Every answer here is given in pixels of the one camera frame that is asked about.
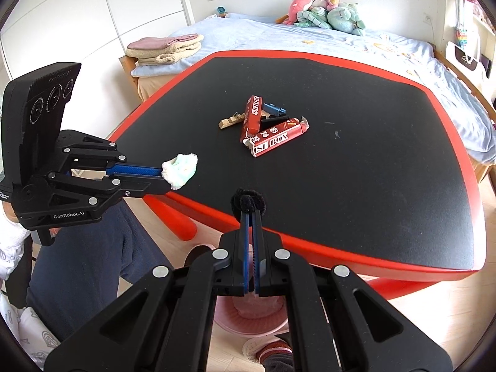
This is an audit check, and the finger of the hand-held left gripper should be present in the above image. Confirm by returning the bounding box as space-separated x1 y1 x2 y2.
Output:
64 141 165 179
48 172 174 218

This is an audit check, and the teal plush toy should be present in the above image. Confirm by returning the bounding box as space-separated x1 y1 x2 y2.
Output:
327 2 367 35

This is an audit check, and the wooden clothespin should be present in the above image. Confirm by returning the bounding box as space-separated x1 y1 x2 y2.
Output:
218 112 246 130

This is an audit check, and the white tote bag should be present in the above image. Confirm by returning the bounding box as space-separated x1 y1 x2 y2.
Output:
445 41 483 72

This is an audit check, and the beige bed sheet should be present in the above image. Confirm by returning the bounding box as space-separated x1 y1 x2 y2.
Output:
137 73 171 101

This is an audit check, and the white wall shelf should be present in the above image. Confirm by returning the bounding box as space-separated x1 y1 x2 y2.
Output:
444 0 496 86

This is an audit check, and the white slipper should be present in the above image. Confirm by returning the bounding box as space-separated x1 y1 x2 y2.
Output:
242 335 280 365

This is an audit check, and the black fuzzy sock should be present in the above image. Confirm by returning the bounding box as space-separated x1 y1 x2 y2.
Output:
231 188 267 218

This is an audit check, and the small red cardboard box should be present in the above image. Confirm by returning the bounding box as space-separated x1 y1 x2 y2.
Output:
240 95 265 143

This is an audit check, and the pink plush toy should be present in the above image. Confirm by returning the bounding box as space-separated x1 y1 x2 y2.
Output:
287 0 316 26

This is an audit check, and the white mint fuzzy sock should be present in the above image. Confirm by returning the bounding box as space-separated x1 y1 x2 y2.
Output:
161 154 198 191

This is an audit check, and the white wardrobe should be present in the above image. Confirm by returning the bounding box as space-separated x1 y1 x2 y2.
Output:
0 0 194 82

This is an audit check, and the green striped plush toy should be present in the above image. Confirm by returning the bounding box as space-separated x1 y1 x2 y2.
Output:
294 9 334 29

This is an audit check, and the white printed garment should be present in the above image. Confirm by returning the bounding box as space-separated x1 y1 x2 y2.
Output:
0 294 60 369

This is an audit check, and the striped red sock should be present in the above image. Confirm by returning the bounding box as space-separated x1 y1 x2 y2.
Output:
258 339 295 372

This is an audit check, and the long red cardboard box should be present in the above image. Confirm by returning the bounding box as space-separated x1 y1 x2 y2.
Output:
243 117 309 158

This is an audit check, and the pink folded towel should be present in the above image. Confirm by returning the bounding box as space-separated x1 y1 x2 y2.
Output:
127 34 204 50

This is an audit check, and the person's left leg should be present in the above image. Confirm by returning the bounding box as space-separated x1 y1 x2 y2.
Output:
27 201 175 342

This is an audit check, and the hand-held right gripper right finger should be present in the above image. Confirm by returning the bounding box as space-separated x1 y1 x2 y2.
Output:
254 209 454 372

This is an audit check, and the bed with blue sheet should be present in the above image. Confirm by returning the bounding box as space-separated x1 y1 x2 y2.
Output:
118 13 496 184

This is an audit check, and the person's left forearm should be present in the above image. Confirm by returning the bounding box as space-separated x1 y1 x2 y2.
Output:
0 205 32 280

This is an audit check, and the beige folded towel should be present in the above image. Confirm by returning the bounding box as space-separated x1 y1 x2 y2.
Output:
125 42 202 66

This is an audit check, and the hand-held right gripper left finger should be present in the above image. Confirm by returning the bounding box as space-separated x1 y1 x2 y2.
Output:
44 209 252 372

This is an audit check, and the pink waste bin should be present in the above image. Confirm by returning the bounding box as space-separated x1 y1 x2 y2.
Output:
214 294 289 336

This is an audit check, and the red table leg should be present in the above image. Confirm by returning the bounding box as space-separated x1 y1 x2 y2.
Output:
144 195 199 241

